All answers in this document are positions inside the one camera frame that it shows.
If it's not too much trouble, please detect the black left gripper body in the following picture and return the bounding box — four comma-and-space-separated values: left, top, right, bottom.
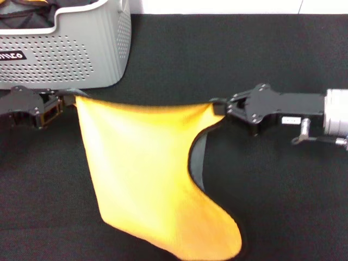
0, 85, 44, 128

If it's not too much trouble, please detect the grey right gripper cable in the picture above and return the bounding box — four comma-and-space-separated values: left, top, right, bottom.
291, 118, 348, 151

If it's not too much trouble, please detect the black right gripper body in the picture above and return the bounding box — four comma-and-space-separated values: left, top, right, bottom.
227, 83, 327, 136

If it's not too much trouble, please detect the grey perforated storage box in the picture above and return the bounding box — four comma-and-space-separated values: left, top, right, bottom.
0, 0, 133, 90

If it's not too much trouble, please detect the grey and yellow towel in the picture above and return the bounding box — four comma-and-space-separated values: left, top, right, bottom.
73, 91, 250, 261

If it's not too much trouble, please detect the dark folded towel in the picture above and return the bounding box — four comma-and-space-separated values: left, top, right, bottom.
0, 0, 101, 29

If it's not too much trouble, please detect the black tablecloth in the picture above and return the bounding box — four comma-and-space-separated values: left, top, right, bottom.
0, 13, 348, 261

